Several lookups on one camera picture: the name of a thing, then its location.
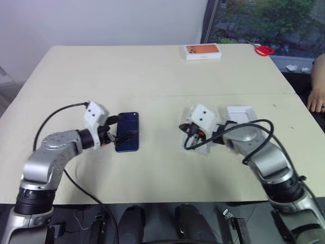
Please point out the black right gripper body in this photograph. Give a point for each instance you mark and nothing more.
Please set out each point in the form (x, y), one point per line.
(196, 130)

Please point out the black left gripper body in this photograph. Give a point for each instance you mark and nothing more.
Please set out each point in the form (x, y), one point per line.
(103, 134)

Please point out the dark blue smartphone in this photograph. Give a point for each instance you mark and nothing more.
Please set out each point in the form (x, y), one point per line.
(128, 137)

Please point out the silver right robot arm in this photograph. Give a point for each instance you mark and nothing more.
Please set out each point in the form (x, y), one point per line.
(269, 157)

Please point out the bare person forearm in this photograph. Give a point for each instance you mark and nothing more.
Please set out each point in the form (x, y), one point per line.
(319, 73)

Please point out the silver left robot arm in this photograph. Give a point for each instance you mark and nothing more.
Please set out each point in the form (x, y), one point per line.
(48, 155)

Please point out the white phone box lid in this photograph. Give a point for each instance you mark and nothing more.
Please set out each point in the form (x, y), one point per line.
(241, 114)

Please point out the orange printed phone box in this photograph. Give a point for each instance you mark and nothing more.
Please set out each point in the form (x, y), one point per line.
(202, 51)

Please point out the bare person hand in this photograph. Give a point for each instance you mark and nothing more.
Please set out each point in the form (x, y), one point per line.
(316, 100)

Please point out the black side table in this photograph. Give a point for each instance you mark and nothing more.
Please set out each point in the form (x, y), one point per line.
(294, 76)

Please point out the crumpled white tissue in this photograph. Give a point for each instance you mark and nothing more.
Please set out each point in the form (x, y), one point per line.
(305, 69)
(291, 67)

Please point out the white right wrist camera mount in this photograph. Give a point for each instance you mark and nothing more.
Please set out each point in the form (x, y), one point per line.
(204, 117)

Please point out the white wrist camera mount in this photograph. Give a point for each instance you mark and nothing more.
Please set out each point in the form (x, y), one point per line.
(94, 114)
(204, 117)

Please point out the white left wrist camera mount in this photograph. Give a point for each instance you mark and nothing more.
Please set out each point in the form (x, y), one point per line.
(94, 114)

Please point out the black metal stand bracket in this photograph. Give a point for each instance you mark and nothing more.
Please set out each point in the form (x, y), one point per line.
(98, 228)
(238, 226)

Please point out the black window frame post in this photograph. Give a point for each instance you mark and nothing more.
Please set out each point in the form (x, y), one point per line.
(209, 21)

